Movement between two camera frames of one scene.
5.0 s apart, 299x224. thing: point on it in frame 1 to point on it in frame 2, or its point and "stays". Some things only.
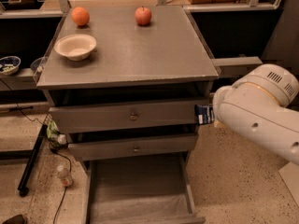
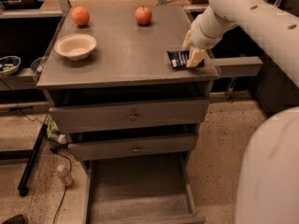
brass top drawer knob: [134, 118] stays
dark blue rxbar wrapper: [204, 114] to [178, 58]
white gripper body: [220, 105] to [196, 34]
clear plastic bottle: [65, 176] stays
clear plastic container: [36, 66] stays
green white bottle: [53, 133] stays
